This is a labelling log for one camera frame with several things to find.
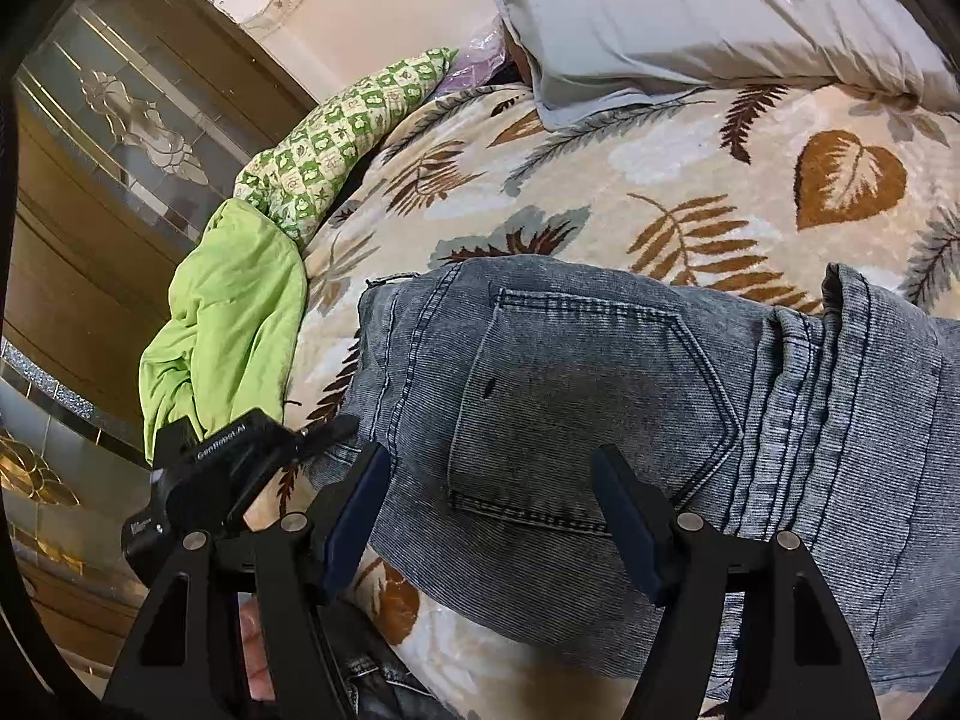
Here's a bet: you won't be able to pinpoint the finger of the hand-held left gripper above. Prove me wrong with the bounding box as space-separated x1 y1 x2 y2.
289 414 361 466

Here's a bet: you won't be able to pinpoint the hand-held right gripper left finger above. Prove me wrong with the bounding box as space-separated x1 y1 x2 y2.
101 444 392 720

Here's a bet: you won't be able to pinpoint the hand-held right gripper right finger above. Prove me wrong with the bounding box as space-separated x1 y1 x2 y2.
591 444 882 720

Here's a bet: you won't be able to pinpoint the leaf printed blanket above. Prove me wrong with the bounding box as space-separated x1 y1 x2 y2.
281 82 960 720

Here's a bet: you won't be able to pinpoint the wooden door with etched glass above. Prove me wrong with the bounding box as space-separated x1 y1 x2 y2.
0 0 316 466

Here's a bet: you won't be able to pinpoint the lime green cloth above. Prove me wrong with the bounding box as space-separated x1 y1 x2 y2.
139 199 308 466

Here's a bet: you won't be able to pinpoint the green patterned pillow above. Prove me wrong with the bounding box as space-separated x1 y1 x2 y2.
232 46 460 248

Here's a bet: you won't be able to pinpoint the grey pillow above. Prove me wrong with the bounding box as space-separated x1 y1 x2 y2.
480 0 960 132

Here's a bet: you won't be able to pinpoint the grey denim pants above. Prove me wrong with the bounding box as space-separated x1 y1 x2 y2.
296 255 960 702

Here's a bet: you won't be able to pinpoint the purple plastic bag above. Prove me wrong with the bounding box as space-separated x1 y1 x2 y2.
435 30 515 95

